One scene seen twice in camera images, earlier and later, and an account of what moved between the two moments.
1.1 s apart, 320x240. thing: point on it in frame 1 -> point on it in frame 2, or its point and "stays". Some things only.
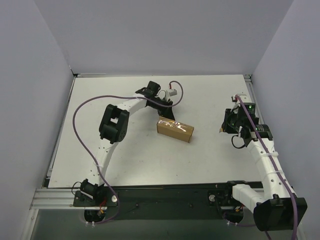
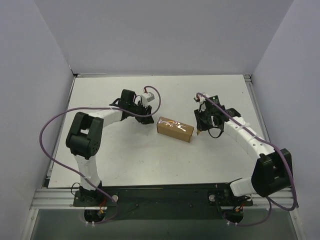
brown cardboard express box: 174,129 stays
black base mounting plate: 163,202 stays
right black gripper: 227,122 -> 203,121
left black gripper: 164,108 -> 144,114
